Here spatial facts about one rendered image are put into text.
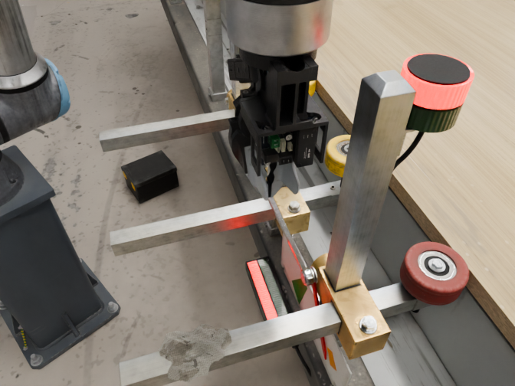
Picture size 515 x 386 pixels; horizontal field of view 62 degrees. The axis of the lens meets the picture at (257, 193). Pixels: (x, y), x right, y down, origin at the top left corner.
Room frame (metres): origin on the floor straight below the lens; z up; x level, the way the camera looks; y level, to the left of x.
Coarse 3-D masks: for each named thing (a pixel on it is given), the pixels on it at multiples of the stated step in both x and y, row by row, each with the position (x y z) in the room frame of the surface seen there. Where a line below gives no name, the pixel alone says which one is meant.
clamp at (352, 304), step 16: (320, 256) 0.37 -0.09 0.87; (320, 272) 0.34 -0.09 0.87; (320, 288) 0.33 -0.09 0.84; (352, 288) 0.31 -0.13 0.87; (336, 304) 0.29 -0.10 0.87; (352, 304) 0.29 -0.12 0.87; (368, 304) 0.29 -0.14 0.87; (352, 320) 0.27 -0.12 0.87; (384, 320) 0.27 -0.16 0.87; (352, 336) 0.25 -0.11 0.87; (368, 336) 0.25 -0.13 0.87; (384, 336) 0.25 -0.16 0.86; (352, 352) 0.24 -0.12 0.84; (368, 352) 0.25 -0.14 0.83
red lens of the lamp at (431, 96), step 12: (408, 60) 0.36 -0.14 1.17; (408, 72) 0.34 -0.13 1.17; (420, 84) 0.32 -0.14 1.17; (432, 84) 0.32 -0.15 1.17; (468, 84) 0.32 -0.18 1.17; (420, 96) 0.32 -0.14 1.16; (432, 96) 0.32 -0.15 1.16; (444, 96) 0.31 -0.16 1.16; (456, 96) 0.32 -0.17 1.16; (432, 108) 0.32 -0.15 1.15; (444, 108) 0.31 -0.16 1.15
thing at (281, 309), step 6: (264, 258) 0.49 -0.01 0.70; (264, 264) 0.47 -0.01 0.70; (264, 270) 0.46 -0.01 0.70; (270, 270) 0.46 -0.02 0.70; (264, 276) 0.45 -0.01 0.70; (270, 276) 0.45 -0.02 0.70; (270, 282) 0.43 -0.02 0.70; (270, 288) 0.42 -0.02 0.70; (276, 288) 0.42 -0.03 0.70; (276, 294) 0.41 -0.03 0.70; (276, 300) 0.40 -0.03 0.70; (282, 300) 0.40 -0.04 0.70; (276, 306) 0.38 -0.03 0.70; (282, 306) 0.38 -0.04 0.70; (282, 312) 0.37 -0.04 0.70
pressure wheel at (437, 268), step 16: (416, 256) 0.34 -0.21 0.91; (432, 256) 0.34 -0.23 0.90; (448, 256) 0.34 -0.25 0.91; (400, 272) 0.33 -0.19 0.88; (416, 272) 0.31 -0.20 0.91; (432, 272) 0.32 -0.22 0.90; (448, 272) 0.32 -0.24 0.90; (464, 272) 0.31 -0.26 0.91; (416, 288) 0.30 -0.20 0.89; (432, 288) 0.29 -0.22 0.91; (448, 288) 0.29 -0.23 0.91; (432, 304) 0.29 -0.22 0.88
